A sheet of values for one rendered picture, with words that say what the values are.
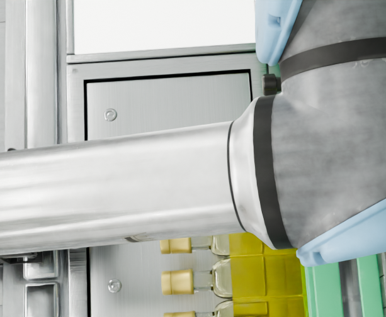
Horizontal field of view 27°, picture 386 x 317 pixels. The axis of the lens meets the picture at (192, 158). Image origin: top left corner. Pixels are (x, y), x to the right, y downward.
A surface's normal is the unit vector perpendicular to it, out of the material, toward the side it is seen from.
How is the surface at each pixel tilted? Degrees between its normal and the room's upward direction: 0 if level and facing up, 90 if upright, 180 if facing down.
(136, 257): 90
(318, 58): 54
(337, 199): 63
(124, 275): 90
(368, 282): 90
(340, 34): 70
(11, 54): 90
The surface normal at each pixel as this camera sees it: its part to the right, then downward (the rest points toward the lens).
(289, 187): -0.25, 0.21
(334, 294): -0.05, -0.25
